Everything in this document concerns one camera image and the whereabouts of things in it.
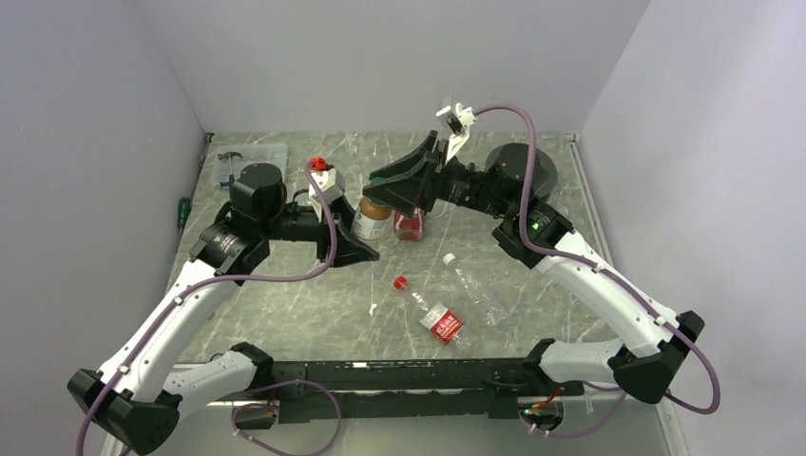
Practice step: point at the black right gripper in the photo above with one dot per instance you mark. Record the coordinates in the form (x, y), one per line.
(401, 194)

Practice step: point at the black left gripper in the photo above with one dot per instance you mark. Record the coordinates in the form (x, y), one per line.
(349, 249)

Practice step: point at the ribbed coffee latte bottle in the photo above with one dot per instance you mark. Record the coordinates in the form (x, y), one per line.
(372, 218)

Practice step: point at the gold red tea bottle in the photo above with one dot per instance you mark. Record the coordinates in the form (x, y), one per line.
(409, 228)

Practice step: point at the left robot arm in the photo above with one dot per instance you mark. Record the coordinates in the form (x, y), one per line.
(136, 396)

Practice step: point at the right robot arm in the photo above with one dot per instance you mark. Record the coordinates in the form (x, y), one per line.
(652, 340)

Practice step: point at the clear bottle red label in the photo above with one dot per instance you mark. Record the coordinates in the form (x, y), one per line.
(445, 325)

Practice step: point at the clear bottle white cap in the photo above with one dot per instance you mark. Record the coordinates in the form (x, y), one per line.
(482, 299)

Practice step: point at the clear plastic organizer box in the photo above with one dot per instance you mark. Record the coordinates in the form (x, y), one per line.
(275, 153)

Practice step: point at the black spool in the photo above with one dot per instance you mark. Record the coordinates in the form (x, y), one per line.
(545, 175)

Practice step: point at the claw hammer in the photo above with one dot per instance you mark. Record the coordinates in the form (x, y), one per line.
(228, 158)

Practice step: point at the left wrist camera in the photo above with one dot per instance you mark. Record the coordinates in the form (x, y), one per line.
(330, 182)

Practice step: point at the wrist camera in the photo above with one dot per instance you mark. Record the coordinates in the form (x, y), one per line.
(330, 182)
(457, 119)

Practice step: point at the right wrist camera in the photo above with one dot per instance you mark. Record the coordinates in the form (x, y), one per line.
(457, 119)

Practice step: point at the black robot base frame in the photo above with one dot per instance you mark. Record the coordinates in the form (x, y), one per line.
(497, 388)

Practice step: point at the green handle screwdriver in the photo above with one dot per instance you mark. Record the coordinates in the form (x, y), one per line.
(183, 211)

